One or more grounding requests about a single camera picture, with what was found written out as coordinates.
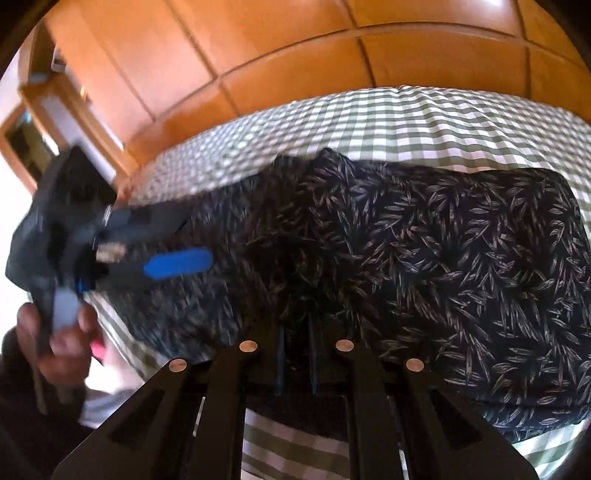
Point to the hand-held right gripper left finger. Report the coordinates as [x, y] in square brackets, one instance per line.
[280, 364]

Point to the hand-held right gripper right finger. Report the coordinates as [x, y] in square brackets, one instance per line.
[313, 364]

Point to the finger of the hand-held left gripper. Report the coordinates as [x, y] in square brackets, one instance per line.
[152, 221]
[178, 265]

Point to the dark leaf print pants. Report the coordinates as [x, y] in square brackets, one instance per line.
[415, 258]

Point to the person's left forearm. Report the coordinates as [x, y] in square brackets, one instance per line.
[27, 415]

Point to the person's left hand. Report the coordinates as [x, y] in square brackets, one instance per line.
[64, 355]

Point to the wooden shelf unit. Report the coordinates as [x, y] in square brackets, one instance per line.
[60, 115]

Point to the wooden wardrobe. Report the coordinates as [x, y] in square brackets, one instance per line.
[277, 69]

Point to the bed with green checked sheet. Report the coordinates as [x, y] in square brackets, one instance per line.
[415, 124]

